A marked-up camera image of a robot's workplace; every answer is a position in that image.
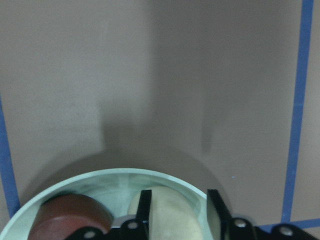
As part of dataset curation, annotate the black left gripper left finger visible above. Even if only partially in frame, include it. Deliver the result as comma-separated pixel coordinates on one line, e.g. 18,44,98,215
135,189,152,240

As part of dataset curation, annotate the pale green plate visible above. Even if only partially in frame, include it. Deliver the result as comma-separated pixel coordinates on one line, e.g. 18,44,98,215
0,168,213,240

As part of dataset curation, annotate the white bun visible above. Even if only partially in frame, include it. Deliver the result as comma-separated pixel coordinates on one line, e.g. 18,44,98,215
127,184,202,240

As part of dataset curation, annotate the brown bun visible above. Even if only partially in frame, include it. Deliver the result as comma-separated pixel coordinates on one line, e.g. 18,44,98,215
28,193,113,240

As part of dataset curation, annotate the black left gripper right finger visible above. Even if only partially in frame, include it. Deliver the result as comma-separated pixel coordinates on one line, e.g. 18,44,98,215
206,189,232,240

